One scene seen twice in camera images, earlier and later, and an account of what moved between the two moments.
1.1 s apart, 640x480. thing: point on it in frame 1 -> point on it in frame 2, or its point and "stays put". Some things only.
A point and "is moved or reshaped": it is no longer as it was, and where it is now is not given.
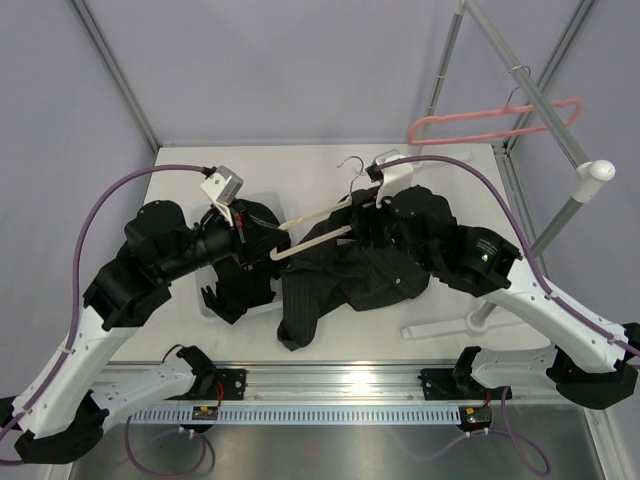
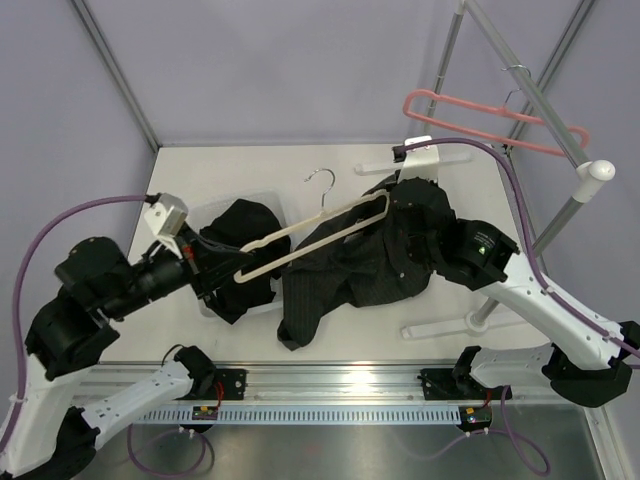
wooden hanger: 285,250 -> 324,243
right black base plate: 449,384 stays put
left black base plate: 229,383 stays put
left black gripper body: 245,249 -> 197,263
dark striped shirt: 385,259 stays put
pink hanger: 413,138 is moved or reshaped
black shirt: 249,274 stays put
